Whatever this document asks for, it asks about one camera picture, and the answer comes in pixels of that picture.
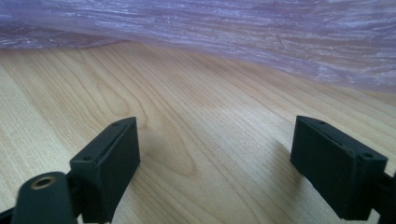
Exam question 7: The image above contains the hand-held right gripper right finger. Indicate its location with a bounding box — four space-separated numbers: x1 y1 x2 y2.
290 115 389 221

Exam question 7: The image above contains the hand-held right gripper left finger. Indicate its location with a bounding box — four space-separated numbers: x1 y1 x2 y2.
69 116 141 223

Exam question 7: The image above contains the purple plastic bag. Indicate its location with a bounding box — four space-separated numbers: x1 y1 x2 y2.
0 0 396 94

